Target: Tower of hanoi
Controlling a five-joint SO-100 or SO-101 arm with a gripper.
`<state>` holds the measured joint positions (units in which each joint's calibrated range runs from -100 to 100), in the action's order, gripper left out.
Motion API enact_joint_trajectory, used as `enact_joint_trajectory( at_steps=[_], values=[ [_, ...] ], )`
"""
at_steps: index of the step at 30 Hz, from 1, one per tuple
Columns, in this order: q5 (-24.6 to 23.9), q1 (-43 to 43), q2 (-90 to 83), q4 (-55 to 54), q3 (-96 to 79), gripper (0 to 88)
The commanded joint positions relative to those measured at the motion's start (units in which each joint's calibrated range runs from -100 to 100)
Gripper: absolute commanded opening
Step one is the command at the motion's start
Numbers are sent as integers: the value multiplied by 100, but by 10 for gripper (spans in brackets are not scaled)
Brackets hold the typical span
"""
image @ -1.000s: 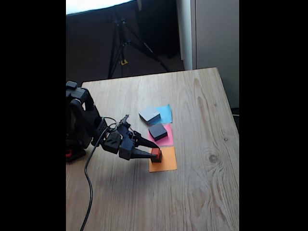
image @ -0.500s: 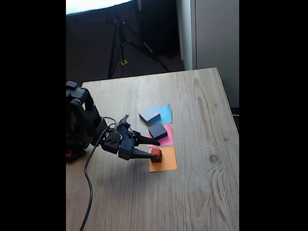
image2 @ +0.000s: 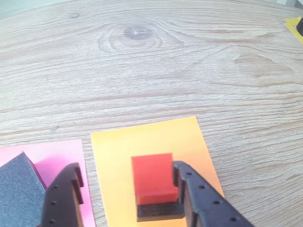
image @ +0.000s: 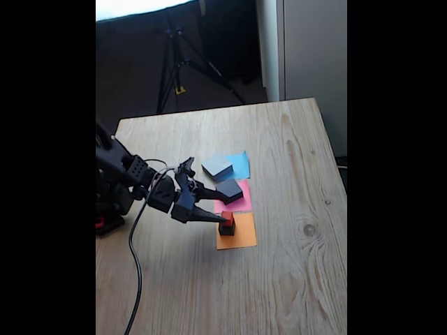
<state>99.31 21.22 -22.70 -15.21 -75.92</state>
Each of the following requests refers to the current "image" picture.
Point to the medium dark block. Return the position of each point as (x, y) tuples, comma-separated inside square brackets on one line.
[(229, 190)]

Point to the large grey block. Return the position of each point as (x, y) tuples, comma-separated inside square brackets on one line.
[(216, 165)]

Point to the small red cube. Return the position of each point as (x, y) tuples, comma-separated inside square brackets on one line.
[(229, 218)]

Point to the small dark cube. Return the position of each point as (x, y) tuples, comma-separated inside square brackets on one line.
[(227, 230)]

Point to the pink paper sheet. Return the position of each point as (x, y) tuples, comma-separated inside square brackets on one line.
[(246, 205)]

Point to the blue paper sheet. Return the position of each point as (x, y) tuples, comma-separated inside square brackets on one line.
[(241, 164)]

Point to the orange paper sheet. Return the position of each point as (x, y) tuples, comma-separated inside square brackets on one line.
[(246, 235)]

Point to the yellow tape under tall tripod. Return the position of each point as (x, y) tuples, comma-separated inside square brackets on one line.
[(179, 90)]

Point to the tall black tripod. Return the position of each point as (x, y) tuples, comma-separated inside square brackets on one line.
[(173, 63)]

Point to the white cabinet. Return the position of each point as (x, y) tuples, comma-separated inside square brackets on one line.
[(314, 52)]

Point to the bright white light panel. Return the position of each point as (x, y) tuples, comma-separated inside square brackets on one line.
[(139, 7)]

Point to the small wrist camera board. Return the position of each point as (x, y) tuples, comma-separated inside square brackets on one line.
[(186, 165)]

